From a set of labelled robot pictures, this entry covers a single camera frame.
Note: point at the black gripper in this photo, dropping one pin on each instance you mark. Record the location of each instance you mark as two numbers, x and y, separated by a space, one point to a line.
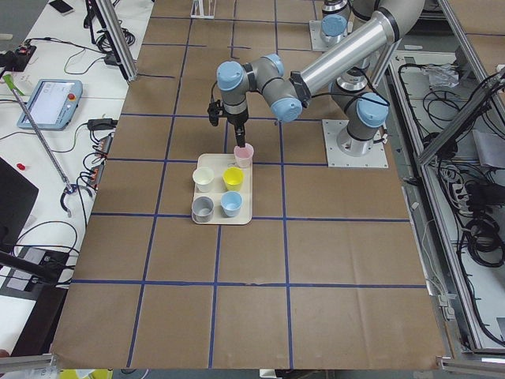
237 118

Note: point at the pink plastic cup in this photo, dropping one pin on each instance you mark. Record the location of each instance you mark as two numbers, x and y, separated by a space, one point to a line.
244 155

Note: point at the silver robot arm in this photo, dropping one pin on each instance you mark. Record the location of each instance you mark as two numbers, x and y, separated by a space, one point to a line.
388 23
336 7

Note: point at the yellow plastic cup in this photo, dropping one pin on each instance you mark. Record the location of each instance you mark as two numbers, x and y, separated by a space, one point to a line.
233 178

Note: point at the cream white plastic cup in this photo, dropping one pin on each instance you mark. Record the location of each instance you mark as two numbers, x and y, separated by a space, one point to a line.
203 178

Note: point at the grey plastic cup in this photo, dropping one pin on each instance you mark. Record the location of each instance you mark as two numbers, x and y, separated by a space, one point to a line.
202 209

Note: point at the cream bunny print tray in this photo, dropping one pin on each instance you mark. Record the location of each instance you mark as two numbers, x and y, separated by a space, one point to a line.
219 163

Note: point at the black power adapter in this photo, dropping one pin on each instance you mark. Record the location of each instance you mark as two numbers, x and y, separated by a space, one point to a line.
97 124

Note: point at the blue teach pendant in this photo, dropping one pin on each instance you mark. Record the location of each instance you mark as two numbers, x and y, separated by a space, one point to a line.
53 102

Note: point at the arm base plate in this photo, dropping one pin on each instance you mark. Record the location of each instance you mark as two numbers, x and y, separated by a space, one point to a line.
315 35
343 151

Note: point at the white wire cup rack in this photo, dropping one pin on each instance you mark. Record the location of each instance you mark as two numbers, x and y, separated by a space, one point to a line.
203 9

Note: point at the aluminium frame post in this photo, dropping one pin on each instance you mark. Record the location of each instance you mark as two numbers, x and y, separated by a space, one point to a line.
113 30

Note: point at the green handled reach tool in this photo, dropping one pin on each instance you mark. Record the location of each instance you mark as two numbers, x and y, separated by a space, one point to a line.
26 121

